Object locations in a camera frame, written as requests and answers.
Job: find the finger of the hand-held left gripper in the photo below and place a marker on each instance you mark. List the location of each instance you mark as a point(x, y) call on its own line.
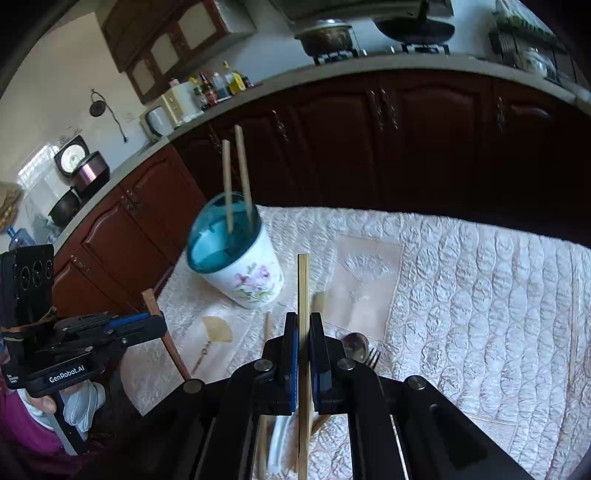
point(147, 328)
point(129, 320)

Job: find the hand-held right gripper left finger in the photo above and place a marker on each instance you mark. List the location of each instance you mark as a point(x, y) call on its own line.
point(291, 369)

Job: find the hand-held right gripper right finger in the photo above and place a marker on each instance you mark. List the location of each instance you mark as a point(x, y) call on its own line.
point(317, 369)

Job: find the brown wooden chopstick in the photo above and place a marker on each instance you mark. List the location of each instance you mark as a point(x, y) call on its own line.
point(161, 323)

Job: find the metal spoon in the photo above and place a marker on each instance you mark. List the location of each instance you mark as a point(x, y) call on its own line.
point(355, 346)

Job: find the light bamboo chopstick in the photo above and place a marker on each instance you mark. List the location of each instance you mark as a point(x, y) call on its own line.
point(266, 327)
point(227, 184)
point(243, 170)
point(303, 286)

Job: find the floral cup with teal rim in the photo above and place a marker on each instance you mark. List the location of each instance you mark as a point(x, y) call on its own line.
point(249, 272)

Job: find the person's left forearm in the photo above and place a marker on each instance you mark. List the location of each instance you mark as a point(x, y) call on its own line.
point(23, 434)

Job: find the person's left hand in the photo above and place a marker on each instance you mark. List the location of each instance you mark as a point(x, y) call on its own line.
point(85, 406)

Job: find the metal fork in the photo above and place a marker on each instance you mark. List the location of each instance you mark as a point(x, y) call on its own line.
point(373, 357)

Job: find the wooden spoon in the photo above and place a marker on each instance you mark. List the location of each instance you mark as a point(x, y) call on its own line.
point(319, 304)

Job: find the dark round pot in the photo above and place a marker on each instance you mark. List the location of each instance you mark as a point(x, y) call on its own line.
point(64, 207)

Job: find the rice cooker with open lid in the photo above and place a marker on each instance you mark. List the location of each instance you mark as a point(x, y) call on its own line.
point(81, 164)

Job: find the white quilted tablecloth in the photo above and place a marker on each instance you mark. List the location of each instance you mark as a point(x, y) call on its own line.
point(461, 323)

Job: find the cream countertop appliance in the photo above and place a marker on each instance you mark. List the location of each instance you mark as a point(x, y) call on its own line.
point(181, 104)

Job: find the dark wooden lower cabinets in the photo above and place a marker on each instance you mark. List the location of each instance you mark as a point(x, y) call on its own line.
point(369, 152)

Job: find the dark wooden cabinets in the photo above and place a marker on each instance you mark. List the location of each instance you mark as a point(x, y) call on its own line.
point(369, 152)
point(171, 41)

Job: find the group of condiment bottles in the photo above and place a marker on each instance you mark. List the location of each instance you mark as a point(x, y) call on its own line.
point(221, 85)

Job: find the dark wooden upper cabinets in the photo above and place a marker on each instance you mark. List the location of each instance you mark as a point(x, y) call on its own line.
point(171, 41)

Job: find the grey kitchen countertop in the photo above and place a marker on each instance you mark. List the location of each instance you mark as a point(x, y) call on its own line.
point(286, 76)

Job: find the gas stove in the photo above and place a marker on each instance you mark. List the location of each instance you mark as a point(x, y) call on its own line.
point(383, 51)

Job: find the brown lidded cooking pot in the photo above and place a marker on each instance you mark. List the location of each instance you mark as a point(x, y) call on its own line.
point(325, 37)

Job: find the black wok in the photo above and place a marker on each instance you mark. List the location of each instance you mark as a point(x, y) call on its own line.
point(413, 27)

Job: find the range hood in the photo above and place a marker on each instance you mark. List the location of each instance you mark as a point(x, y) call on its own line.
point(351, 8)

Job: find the metal dish rack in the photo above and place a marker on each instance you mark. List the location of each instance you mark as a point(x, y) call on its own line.
point(531, 50)

